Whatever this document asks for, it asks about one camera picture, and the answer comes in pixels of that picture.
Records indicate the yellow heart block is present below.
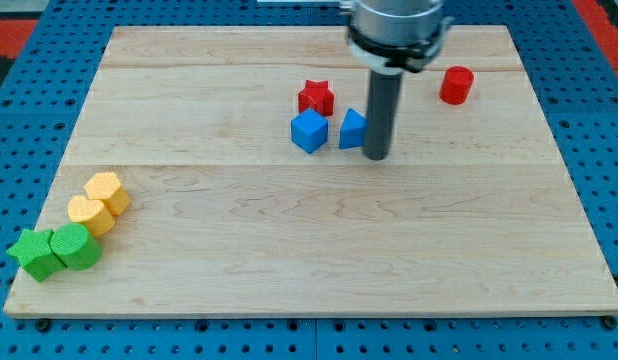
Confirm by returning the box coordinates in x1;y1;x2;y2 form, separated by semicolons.
67;195;115;238

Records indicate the red star block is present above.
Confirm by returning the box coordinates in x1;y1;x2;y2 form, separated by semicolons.
298;80;335;116

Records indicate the blue cube block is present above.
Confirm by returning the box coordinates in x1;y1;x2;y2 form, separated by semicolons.
291;108;329;154

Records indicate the green cylinder block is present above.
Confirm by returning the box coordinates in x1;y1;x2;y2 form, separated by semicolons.
50;223;101;271

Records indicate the green star block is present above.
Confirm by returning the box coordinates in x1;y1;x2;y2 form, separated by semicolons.
7;229;66;283

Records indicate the wooden board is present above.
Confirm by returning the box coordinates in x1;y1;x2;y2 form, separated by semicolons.
4;25;618;319

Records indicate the blue triangle block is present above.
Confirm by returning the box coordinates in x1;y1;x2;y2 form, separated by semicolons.
339;108;366;149

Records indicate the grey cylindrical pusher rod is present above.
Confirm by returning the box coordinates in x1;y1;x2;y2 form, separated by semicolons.
363;71;402;161

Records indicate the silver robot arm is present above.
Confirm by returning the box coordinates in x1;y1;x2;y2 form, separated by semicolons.
340;0;453;75

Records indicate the yellow hexagon block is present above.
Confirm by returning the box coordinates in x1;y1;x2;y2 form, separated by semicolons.
84;172;131;216

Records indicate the red cylinder block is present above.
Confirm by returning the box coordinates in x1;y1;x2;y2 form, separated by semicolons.
439;66;474;105

